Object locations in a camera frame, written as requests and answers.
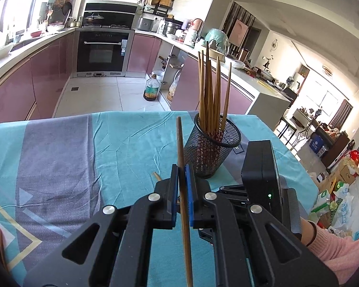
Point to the dark dining table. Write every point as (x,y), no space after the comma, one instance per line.
(287,94)

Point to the kitchen window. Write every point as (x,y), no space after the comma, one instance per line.
(18,6)

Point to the pink base cabinets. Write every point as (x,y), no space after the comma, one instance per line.
(48,71)
(143,53)

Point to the red bowl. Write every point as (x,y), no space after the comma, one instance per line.
(36,32)

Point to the pile of plastic bags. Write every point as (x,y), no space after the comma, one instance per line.
(344,209)

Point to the black range hood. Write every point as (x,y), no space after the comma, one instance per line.
(110,9)

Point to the white bucket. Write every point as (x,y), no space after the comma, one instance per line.
(158,76)

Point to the wide white bowl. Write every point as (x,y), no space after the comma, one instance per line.
(3,51)

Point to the person's right forearm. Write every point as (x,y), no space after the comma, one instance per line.
(338,251)

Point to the wall rack of kitchen utensils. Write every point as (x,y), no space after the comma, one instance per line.
(55,3)

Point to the dark sofa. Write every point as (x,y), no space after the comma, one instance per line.
(338,149)

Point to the wall clock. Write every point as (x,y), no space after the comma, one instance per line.
(274,45)

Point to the black frying pan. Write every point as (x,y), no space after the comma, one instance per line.
(67,8)

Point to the brown curtain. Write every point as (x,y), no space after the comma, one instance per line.
(342,113)

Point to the blue trash bin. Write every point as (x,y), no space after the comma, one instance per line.
(316,145)

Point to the white thermos jar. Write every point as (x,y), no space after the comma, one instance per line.
(192,37)

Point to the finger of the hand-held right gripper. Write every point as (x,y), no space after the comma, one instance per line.
(235,195)
(206,236)

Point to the pot with glass lid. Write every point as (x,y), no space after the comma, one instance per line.
(94,18)

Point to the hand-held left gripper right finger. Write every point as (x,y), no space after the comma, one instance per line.
(190,197)

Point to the stainless steel steamer pot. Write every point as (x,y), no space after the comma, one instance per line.
(171,28)

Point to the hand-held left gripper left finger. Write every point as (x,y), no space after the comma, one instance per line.
(172,203)

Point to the cooking oil bottle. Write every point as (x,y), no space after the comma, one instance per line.
(151,91)

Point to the silver rice cooker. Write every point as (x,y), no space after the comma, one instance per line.
(144,24)

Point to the bundle of wooden chopsticks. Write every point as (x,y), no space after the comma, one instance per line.
(211,101)

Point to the pink kettle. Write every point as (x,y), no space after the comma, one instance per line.
(198,24)

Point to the cardboard box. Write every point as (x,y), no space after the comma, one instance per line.
(347,173)

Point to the living room window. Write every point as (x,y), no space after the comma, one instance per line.
(323,103)

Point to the black wrist band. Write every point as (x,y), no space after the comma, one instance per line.
(314,233)

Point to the teal plastic covered appliance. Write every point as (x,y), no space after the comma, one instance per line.
(220,40)

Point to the blue grey patterned tablecloth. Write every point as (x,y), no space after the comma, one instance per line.
(122,143)

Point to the yellow rolling stick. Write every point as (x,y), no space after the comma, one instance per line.
(267,83)

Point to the framed wall painting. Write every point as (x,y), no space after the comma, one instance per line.
(238,33)

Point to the white bowl with plastic wrap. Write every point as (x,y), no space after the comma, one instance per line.
(238,63)

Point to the black mesh utensil holder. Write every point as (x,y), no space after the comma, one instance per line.
(215,155)

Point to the plastic bag of food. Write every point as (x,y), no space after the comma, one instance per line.
(173,91)

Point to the black metal stool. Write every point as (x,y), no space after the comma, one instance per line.
(287,122)

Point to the black built-in oven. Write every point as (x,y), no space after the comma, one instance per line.
(101,53)

